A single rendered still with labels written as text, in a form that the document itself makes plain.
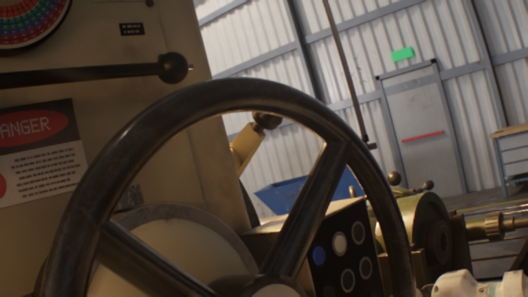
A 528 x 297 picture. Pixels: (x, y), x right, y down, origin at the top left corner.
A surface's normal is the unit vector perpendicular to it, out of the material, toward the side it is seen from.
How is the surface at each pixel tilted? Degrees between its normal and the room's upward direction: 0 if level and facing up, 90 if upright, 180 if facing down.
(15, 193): 90
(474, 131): 90
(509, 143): 90
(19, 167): 90
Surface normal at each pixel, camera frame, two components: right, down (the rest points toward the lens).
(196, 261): 0.70, -0.31
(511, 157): -0.66, 0.17
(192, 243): 0.61, -0.64
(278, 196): -0.25, 0.07
